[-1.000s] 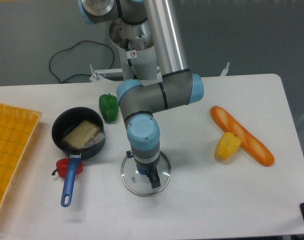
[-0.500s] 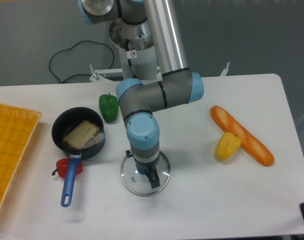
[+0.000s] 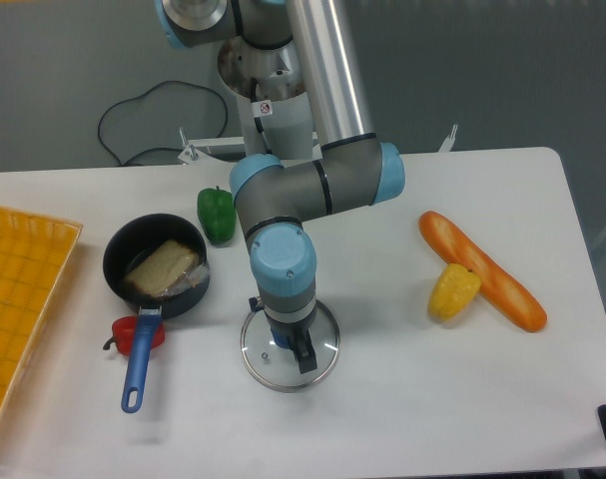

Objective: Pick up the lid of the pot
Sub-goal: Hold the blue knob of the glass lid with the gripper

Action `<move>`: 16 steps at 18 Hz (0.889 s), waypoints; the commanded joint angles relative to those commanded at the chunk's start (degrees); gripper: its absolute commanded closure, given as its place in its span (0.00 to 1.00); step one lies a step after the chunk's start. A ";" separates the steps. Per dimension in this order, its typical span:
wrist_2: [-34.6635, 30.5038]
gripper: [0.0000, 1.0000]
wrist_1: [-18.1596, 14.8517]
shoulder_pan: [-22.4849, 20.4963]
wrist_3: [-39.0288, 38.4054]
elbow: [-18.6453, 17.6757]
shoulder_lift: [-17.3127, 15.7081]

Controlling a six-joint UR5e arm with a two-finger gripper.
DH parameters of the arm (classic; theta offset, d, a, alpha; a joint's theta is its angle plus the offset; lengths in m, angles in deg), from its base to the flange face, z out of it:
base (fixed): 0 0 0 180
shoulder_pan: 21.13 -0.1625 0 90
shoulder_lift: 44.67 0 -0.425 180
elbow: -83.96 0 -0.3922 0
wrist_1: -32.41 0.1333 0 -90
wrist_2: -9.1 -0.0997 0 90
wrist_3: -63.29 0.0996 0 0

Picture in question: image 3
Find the bread slice in pot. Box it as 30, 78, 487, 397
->
122, 239, 200, 298

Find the orange baguette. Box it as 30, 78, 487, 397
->
418, 211, 547, 332

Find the yellow woven basket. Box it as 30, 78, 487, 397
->
0, 206, 83, 424

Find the glass pot lid blue knob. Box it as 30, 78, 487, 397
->
241, 297, 340, 393

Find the yellow bell pepper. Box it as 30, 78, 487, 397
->
427, 263, 481, 320

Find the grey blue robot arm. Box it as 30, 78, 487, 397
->
156, 1, 405, 373

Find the clear plastic wrap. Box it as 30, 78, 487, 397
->
157, 263, 210, 299

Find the red bell pepper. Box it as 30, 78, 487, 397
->
103, 316, 165, 356

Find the black cable on floor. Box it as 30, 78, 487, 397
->
97, 79, 230, 167

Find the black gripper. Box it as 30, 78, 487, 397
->
265, 305, 316, 374

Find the green bell pepper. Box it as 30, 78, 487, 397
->
197, 187, 237, 245

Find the black saucepan blue handle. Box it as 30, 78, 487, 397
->
103, 214, 210, 413

